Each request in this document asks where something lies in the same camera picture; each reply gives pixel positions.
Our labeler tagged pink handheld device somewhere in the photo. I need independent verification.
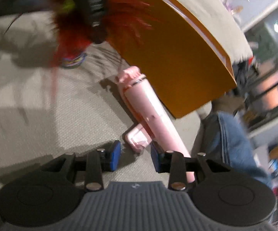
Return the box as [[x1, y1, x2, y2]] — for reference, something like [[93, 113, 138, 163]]
[[115, 66, 196, 183]]

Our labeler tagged blue denim right leg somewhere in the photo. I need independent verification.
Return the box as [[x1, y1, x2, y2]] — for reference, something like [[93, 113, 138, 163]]
[[200, 112, 272, 188]]

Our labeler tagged beige sofa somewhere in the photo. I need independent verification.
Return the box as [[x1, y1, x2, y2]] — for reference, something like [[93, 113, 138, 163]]
[[0, 0, 253, 198]]

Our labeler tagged orange cardboard box white inside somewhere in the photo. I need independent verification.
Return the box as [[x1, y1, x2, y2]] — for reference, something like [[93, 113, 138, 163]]
[[111, 0, 236, 118]]

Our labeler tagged red feather toy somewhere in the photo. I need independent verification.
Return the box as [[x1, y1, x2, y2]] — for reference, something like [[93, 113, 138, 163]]
[[44, 0, 155, 96]]

